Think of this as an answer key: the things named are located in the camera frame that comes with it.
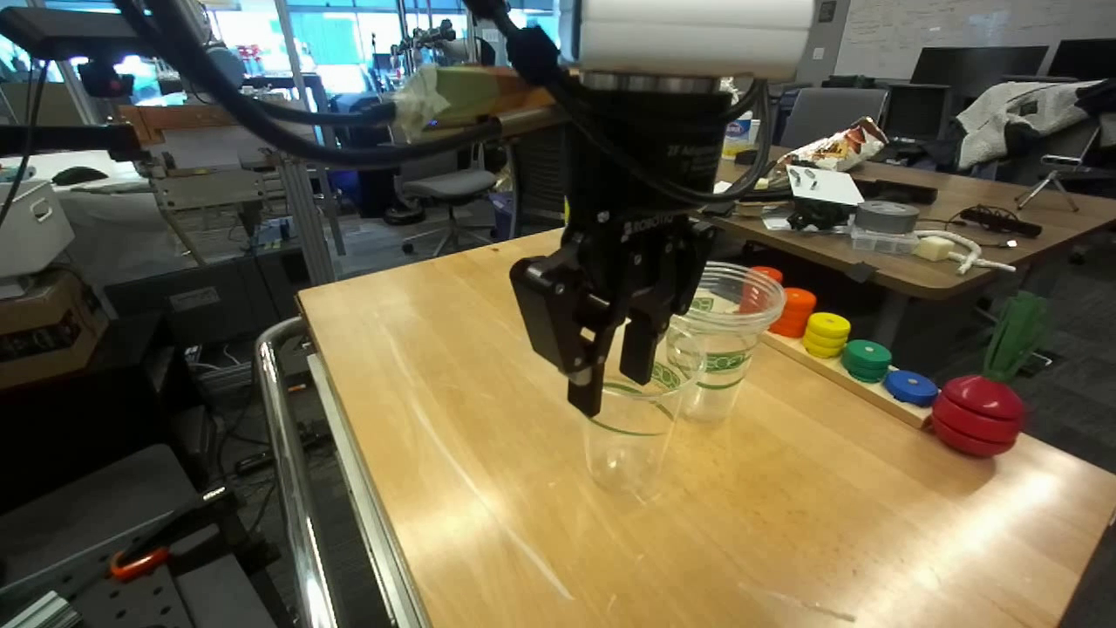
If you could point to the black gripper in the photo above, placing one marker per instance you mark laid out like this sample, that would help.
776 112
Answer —
639 168

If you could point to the clear plastic cup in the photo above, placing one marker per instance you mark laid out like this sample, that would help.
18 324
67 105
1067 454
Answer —
715 336
624 439

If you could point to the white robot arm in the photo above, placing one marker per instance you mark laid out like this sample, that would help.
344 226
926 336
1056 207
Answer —
675 46

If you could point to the clear plastic cup front right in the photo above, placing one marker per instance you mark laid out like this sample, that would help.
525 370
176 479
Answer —
715 336

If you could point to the orange stacking disc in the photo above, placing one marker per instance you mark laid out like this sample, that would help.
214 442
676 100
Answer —
797 312

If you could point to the orange-red stacking disc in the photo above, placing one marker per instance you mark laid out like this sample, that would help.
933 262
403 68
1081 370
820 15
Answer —
767 274

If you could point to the yellow stacking disc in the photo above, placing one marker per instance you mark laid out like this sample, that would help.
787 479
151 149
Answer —
827 336

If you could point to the grey office chair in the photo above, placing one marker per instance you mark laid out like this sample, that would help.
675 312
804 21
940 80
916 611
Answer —
439 190

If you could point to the green stacking disc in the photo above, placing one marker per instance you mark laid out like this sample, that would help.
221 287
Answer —
866 362

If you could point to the white paper sheet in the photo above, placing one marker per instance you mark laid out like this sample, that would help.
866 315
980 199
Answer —
824 187

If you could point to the wooden toy base strip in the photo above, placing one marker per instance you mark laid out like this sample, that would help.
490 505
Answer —
834 374

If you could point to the grey tape roll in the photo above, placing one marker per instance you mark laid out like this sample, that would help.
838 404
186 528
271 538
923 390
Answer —
886 219

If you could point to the blue stacking disc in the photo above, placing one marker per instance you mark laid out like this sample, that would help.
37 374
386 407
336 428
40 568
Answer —
916 390

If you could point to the snack chip bag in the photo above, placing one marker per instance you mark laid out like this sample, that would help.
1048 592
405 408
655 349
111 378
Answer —
844 149

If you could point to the brown office desk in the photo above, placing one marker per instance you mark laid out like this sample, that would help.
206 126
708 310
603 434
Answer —
961 237

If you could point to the red toy radish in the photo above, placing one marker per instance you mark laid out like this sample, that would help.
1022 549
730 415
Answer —
976 415

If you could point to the green toy leaves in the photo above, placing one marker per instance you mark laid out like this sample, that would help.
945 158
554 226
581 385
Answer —
1018 331

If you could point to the metal cart handle rail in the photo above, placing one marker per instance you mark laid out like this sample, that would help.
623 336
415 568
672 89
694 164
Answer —
304 535

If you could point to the orange clamp handle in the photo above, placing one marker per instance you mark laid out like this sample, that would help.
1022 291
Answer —
131 571

